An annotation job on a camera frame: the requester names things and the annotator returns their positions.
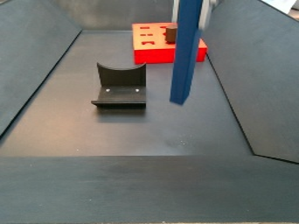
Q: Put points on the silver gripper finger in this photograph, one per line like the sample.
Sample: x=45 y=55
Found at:
x=174 y=10
x=206 y=6

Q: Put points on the blue rectangular block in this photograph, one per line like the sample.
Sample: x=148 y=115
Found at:
x=185 y=50

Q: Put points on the red shape sorting board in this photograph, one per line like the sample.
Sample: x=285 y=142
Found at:
x=150 y=48

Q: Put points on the brown peg block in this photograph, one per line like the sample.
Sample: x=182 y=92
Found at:
x=170 y=33

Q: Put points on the black curved holder stand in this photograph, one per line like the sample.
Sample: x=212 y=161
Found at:
x=121 y=87

